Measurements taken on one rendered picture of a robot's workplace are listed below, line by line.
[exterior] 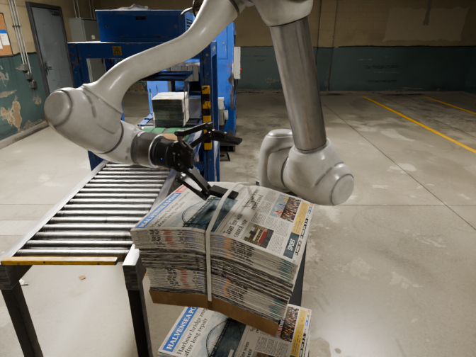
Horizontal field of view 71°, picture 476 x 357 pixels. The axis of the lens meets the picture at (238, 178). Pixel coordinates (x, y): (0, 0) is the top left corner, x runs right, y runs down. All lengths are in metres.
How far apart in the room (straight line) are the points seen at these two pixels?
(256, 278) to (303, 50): 0.57
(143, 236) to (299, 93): 0.55
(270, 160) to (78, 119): 0.68
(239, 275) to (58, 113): 0.51
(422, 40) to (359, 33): 1.73
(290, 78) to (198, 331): 0.74
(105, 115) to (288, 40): 0.48
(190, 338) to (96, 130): 0.60
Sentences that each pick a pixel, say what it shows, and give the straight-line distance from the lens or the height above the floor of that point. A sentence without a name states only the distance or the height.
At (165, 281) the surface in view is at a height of 1.03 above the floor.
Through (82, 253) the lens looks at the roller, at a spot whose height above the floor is 0.80.
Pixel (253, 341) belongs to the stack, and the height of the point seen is 0.83.
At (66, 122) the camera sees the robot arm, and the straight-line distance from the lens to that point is 0.76.
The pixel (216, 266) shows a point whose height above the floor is 1.11.
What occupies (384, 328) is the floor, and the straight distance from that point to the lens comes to 2.34.
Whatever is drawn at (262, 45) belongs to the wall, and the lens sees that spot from 9.86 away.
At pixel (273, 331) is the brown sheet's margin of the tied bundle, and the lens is 0.86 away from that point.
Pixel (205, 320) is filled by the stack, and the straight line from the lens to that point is 1.07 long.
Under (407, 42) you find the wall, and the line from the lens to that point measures 10.85.
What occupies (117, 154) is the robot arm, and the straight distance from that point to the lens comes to 0.89.
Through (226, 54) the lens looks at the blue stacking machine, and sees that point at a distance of 4.70.
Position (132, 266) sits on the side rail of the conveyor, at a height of 0.79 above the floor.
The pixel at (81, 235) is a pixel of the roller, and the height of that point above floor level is 0.80.
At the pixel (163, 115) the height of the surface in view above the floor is 0.91.
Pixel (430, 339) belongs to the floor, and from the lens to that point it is 2.39.
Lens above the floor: 1.60
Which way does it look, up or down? 23 degrees down
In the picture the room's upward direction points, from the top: straight up
